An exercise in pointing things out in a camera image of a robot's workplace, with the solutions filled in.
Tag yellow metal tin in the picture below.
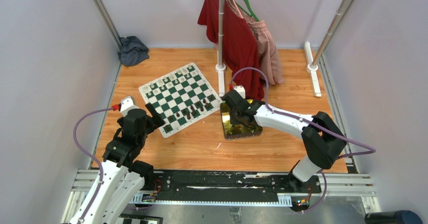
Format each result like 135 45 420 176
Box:
220 102 263 140

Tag dark king piece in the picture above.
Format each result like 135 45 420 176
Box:
191 109 198 117

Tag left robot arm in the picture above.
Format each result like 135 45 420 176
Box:
69 97 165 223

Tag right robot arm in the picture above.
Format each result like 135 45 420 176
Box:
222 89 346 193

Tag green white chess mat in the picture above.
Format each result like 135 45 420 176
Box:
139 63 222 138

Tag red t-shirt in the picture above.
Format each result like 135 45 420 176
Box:
197 0 264 100

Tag pink shorts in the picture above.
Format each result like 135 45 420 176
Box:
225 0 284 85

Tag dark blue crumpled cloth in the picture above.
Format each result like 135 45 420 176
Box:
118 36 149 67

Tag white clothes rack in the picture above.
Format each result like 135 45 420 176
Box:
215 0 323 98

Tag dark blue bottle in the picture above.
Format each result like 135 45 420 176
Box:
364 210 423 224

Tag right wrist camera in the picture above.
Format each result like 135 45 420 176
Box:
233 85 246 99

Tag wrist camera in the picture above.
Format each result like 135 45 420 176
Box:
120 96 138 117
233 85 246 99

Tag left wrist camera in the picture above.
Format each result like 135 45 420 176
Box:
120 96 138 117

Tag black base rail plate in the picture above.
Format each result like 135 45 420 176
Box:
139 170 322 203

